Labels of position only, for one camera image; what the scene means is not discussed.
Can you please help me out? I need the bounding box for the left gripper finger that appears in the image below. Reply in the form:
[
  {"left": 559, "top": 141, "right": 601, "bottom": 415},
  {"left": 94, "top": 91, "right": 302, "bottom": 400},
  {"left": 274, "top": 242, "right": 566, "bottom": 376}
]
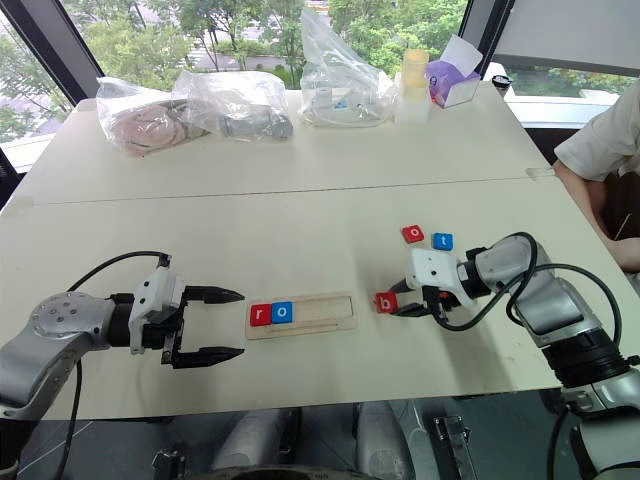
[
  {"left": 185, "top": 285, "right": 247, "bottom": 306},
  {"left": 172, "top": 346, "right": 247, "bottom": 371}
]

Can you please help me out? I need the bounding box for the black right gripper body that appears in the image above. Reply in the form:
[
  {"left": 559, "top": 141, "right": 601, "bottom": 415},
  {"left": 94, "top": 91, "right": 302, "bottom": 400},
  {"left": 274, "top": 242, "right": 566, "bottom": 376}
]
[{"left": 422, "top": 284, "right": 454, "bottom": 318}]

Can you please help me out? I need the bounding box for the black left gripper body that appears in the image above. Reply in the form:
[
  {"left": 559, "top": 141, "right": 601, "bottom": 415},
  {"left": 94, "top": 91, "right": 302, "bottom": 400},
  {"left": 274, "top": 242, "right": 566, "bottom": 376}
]
[{"left": 142, "top": 285, "right": 191, "bottom": 370}]

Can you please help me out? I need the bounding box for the red letter block b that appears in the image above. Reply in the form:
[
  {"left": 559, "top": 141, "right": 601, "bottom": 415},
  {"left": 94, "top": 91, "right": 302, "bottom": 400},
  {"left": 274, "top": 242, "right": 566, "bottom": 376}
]
[{"left": 374, "top": 291, "right": 400, "bottom": 315}]

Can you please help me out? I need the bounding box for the blue letter block o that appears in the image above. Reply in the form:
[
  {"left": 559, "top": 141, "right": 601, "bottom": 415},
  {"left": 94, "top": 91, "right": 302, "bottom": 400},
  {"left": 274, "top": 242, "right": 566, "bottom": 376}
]
[{"left": 271, "top": 301, "right": 296, "bottom": 326}]

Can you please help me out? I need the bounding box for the wooden letter tray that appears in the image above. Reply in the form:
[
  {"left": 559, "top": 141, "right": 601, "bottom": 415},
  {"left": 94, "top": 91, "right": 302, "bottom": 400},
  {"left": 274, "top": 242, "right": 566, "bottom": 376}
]
[{"left": 244, "top": 291, "right": 359, "bottom": 342}]

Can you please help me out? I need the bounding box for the silver rounded robot leg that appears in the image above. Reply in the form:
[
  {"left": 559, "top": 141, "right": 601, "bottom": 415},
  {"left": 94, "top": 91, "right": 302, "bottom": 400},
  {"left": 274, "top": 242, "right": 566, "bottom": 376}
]
[
  {"left": 353, "top": 399, "right": 417, "bottom": 477},
  {"left": 208, "top": 407, "right": 303, "bottom": 472}
]

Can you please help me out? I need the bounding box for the white translucent container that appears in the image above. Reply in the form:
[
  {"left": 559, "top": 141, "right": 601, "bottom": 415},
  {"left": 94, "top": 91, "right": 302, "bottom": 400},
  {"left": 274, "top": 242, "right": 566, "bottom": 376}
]
[{"left": 394, "top": 73, "right": 432, "bottom": 126}]

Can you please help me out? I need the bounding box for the plastic bag with grey parts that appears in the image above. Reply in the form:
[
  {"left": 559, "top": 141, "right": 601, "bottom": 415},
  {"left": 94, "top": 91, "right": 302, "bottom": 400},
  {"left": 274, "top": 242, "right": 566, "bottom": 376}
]
[{"left": 171, "top": 69, "right": 295, "bottom": 145}]

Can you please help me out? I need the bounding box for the plastic bag with pink items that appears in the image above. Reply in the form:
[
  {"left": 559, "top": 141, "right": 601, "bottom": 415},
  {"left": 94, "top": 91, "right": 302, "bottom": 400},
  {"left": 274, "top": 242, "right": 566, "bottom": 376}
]
[{"left": 95, "top": 76, "right": 214, "bottom": 160}]

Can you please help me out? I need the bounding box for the purple tissue box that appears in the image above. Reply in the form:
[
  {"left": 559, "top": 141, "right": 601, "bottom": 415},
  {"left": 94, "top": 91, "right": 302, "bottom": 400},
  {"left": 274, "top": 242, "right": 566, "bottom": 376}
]
[{"left": 426, "top": 34, "right": 485, "bottom": 110}]

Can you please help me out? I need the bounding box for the yellow translucent cup stack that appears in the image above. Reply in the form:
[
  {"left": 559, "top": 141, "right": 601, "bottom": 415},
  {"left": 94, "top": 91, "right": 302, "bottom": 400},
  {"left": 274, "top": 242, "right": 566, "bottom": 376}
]
[{"left": 401, "top": 47, "right": 431, "bottom": 90}]

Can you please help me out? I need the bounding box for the person in white shirt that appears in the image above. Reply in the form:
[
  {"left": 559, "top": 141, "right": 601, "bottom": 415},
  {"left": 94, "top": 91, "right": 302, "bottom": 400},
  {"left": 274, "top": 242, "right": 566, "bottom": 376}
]
[{"left": 552, "top": 78, "right": 640, "bottom": 274}]

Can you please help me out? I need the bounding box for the grey roller blind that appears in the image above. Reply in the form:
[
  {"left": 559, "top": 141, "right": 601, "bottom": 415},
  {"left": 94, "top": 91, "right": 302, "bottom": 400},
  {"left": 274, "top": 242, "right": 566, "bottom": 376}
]
[{"left": 490, "top": 0, "right": 640, "bottom": 79}]

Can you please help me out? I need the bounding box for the dark window pillar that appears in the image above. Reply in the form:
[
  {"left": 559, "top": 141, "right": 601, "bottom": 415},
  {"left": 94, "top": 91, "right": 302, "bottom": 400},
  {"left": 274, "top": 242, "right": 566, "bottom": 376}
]
[{"left": 8, "top": 0, "right": 107, "bottom": 104}]

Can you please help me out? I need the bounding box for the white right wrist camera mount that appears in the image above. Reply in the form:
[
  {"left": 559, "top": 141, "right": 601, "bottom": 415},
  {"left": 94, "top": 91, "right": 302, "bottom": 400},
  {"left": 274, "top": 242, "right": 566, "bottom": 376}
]
[{"left": 404, "top": 246, "right": 477, "bottom": 307}]

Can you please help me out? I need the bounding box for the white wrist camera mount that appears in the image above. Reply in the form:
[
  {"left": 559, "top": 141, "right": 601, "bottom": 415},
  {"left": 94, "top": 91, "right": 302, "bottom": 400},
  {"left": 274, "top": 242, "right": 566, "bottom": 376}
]
[
  {"left": 404, "top": 246, "right": 477, "bottom": 307},
  {"left": 128, "top": 268, "right": 187, "bottom": 356}
]

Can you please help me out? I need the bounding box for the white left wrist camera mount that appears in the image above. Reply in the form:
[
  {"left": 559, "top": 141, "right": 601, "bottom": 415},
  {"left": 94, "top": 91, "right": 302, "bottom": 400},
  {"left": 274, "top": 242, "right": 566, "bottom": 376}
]
[{"left": 128, "top": 268, "right": 187, "bottom": 356}]

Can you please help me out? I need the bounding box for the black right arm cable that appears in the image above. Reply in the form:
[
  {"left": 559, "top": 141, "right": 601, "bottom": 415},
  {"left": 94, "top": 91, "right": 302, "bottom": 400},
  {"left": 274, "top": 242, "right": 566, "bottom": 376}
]
[{"left": 428, "top": 231, "right": 624, "bottom": 352}]

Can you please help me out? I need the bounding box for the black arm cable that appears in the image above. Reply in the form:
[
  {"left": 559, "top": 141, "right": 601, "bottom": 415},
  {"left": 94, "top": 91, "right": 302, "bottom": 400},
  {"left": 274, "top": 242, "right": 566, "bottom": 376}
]
[
  {"left": 48, "top": 250, "right": 173, "bottom": 480},
  {"left": 428, "top": 231, "right": 624, "bottom": 352}
]

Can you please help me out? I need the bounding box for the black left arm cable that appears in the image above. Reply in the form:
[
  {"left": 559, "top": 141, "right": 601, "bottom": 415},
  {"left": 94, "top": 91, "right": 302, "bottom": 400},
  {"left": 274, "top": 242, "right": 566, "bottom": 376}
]
[{"left": 48, "top": 250, "right": 173, "bottom": 480}]

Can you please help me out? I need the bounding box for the black metal bracket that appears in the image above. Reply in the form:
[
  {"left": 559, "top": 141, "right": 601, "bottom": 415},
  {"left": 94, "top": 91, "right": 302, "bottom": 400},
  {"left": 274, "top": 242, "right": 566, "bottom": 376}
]
[
  {"left": 431, "top": 413, "right": 480, "bottom": 480},
  {"left": 151, "top": 448, "right": 187, "bottom": 480}
]

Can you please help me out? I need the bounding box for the plastic bag with white cables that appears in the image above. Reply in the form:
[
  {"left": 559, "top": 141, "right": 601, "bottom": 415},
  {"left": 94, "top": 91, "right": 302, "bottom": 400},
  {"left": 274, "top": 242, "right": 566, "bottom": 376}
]
[{"left": 298, "top": 6, "right": 398, "bottom": 130}]

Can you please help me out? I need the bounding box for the dark window frame post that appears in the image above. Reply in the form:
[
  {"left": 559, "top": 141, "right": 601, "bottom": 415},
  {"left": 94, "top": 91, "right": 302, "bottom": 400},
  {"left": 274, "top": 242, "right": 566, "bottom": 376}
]
[{"left": 456, "top": 0, "right": 517, "bottom": 57}]

